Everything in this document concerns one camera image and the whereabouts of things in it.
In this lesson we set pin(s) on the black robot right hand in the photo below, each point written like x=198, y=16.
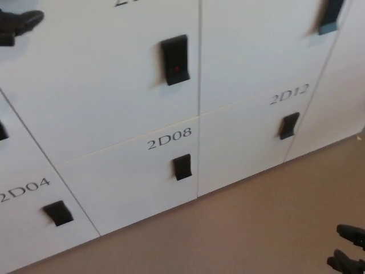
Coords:
x=352, y=265

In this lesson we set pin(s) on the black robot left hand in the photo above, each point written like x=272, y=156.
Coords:
x=17, y=24

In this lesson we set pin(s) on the white locker door 2D07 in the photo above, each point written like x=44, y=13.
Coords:
x=94, y=85

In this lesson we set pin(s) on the white locker door 2D11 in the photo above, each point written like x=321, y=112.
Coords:
x=256, y=57

